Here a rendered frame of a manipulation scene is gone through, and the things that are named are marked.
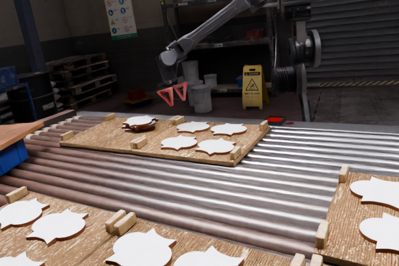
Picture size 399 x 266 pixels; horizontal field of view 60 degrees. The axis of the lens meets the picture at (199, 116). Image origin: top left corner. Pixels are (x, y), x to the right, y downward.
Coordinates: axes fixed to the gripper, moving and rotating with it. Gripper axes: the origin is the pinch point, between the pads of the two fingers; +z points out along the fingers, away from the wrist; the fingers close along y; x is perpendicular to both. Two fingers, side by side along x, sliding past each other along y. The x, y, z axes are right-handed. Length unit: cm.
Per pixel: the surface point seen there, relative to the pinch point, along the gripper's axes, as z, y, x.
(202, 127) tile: 13.1, -0.7, -7.7
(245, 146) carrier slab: 20.2, -13.3, -29.9
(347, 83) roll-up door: 85, 465, 1
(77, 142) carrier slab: 3.3, -22.9, 38.9
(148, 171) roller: 16.7, -35.0, -4.2
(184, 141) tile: 13.6, -15.1, -7.6
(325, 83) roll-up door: 76, 462, 32
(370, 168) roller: 32, -17, -67
